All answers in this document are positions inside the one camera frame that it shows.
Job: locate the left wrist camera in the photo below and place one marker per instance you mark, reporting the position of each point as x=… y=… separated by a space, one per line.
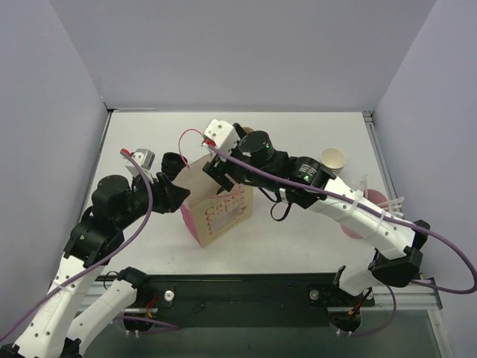
x=144 y=159

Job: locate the aluminium frame rail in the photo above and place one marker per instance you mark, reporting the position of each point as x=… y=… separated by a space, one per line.
x=411 y=297

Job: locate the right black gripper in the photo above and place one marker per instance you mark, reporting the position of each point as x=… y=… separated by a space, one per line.
x=222 y=168

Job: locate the stack of black lids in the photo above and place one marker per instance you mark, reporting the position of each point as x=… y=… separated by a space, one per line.
x=172 y=164

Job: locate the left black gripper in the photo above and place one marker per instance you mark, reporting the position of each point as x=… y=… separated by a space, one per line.
x=164 y=193

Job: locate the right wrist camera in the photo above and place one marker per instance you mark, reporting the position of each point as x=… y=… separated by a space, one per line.
x=221 y=135

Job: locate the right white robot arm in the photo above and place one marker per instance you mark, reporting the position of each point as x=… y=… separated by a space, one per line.
x=308 y=188

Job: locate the stack of brown paper cups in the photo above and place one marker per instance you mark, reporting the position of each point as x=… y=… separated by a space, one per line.
x=334 y=159

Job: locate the brown pulp cup carrier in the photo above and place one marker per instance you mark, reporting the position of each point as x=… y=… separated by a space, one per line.
x=247 y=130

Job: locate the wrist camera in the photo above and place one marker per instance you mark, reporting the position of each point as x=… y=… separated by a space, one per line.
x=221 y=135
x=144 y=159

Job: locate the pink cup with straws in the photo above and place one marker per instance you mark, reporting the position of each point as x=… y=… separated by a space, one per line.
x=364 y=218

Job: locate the cream and pink paper bag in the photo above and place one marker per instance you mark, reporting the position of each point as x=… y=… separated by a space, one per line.
x=209 y=212

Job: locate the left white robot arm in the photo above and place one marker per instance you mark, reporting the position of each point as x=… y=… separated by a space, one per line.
x=56 y=328

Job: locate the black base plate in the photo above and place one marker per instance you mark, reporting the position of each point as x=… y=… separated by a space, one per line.
x=243 y=300

